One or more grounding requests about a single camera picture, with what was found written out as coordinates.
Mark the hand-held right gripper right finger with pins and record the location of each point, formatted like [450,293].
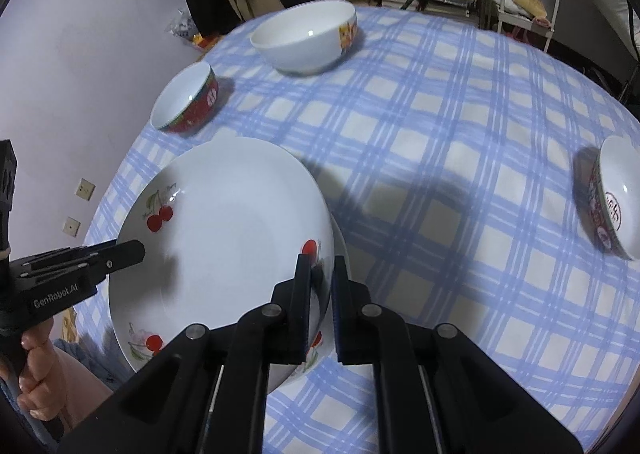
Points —
[340,309]

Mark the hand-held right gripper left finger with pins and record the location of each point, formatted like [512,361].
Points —
[302,304]

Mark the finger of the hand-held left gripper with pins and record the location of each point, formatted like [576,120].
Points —
[120,254]

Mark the small red-sided bowl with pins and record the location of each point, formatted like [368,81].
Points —
[180,94]

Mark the large white bowl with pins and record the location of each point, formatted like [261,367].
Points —
[300,49]

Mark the small red patterned bowl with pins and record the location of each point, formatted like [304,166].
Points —
[620,194]

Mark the person's left forearm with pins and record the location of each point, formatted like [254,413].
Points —
[82,379]

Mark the person's left hand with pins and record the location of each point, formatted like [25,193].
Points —
[42,374]

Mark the blue checkered tablecloth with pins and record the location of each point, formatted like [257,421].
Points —
[450,184]

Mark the yellow red packet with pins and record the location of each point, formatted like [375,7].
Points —
[207,40]

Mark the printed plastic bag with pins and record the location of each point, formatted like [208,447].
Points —
[182,26]

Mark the pink plastic object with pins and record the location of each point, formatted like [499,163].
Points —
[520,36]

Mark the wall socket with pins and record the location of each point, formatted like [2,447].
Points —
[71,225]
[85,190]

